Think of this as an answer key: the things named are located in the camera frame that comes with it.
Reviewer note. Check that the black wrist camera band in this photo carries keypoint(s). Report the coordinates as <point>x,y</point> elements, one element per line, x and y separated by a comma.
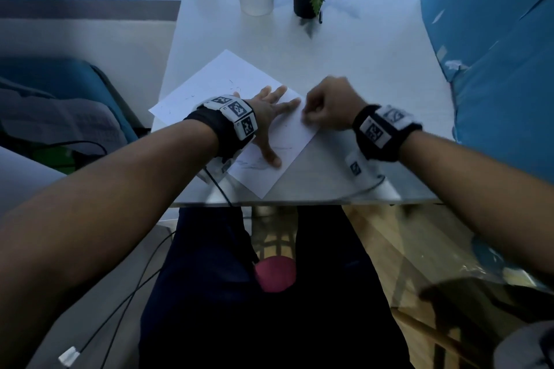
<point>381,135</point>
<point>225,126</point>

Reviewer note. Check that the black right wrist camera band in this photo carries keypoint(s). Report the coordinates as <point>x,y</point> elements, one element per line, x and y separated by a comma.
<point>381,135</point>

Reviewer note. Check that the pink slipper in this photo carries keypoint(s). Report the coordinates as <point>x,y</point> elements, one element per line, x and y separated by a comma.
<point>276,274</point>

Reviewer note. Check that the grey printed paper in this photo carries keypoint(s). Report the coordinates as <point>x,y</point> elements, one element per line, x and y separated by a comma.
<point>56,118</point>

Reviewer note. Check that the blue patterned cushion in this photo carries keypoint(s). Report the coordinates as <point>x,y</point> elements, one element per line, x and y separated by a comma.
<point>506,57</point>

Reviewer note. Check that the person's right hand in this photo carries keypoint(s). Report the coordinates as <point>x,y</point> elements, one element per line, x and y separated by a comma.
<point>333,102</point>

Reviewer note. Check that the white paper sheet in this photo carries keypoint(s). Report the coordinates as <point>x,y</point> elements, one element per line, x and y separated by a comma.
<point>216,79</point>

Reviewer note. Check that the person's right forearm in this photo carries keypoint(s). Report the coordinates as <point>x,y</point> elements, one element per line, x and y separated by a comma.
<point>489,195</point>

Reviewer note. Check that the teal chair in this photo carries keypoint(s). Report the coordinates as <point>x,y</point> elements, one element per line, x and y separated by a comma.
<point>86,83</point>

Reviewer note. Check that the person's left forearm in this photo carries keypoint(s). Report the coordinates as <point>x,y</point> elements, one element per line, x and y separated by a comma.
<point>95,230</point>

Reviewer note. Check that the person's left hand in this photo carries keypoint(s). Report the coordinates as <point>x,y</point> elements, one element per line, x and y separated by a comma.
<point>270,115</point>

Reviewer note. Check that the black left wrist camera band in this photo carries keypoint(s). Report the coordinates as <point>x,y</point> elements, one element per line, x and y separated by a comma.
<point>225,126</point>

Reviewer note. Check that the person's dark trousers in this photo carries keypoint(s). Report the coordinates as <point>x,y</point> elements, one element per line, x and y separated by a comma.
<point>207,304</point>

